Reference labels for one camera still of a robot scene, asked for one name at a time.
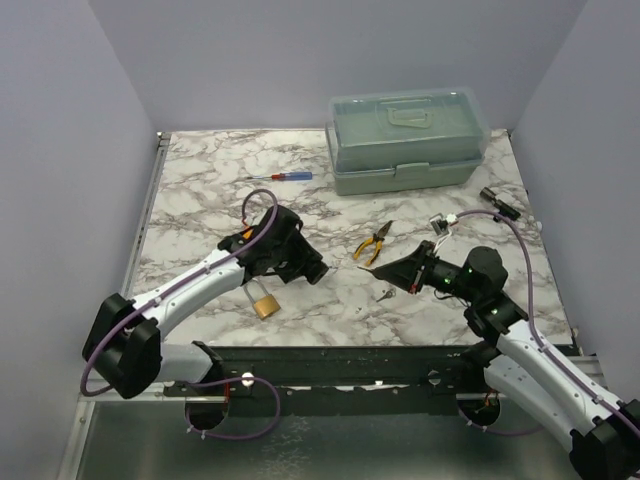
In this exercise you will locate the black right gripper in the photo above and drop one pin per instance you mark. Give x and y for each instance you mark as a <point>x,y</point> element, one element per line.
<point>407,272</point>

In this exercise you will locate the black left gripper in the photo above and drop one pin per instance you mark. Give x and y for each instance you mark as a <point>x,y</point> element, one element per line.
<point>303,253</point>

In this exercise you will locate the silver keys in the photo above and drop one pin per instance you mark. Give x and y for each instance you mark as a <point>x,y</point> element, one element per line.
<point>391,293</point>

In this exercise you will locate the black padlock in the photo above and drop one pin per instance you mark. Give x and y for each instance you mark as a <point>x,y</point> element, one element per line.
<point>314,271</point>

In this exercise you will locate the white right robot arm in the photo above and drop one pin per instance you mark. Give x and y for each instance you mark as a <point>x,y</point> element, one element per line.
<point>599,431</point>

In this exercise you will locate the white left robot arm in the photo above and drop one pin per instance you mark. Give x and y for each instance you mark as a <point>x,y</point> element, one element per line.
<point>126,345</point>

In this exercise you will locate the yellow black pliers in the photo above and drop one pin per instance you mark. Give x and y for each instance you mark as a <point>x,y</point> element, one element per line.
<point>376,240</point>

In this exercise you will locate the brass padlock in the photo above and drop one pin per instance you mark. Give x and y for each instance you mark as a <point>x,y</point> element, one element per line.
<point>262,301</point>

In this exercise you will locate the red blue screwdriver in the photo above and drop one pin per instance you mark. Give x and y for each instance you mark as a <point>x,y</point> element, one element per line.
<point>284,176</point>

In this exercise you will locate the black T-shaped tool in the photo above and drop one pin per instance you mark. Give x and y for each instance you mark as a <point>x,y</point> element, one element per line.
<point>503,209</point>

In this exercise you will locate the green plastic toolbox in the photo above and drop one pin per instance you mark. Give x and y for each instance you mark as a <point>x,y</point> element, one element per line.
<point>405,140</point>

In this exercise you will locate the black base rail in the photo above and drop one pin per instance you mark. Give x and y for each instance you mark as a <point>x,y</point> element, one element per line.
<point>341,381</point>

